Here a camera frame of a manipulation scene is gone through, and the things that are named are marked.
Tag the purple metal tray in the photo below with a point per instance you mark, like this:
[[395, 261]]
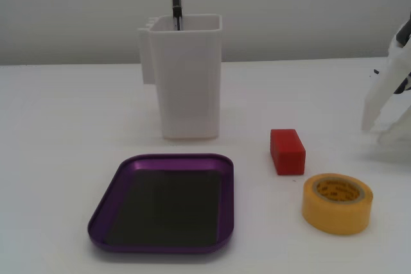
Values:
[[167, 206]]

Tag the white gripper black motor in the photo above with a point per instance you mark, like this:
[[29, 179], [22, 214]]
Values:
[[386, 101]]

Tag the yellow tape roll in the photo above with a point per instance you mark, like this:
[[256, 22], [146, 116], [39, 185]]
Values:
[[334, 216]]

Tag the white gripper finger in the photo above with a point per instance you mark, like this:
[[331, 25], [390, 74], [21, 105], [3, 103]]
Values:
[[396, 145]]

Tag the white plastic container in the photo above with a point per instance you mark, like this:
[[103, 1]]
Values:
[[189, 88]]

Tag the red cube block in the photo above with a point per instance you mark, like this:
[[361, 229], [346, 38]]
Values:
[[287, 155]]

